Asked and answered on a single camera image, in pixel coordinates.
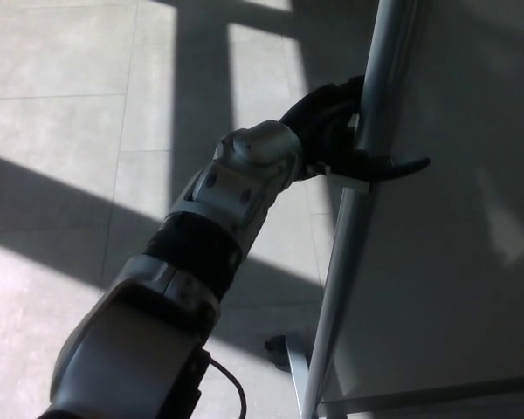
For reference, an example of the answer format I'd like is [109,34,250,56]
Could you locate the grey whiteboard stand leg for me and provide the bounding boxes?
[285,334,311,399]

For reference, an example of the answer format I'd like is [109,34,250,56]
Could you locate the thin black cable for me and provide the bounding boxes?
[202,356,249,419]

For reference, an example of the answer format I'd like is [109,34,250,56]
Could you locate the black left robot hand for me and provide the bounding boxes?
[282,74,432,182]

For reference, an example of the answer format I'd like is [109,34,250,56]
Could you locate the black caster wheel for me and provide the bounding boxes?
[263,334,290,373]

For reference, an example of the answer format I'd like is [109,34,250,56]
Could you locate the white whiteboard with grey frame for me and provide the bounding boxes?
[298,0,524,419]

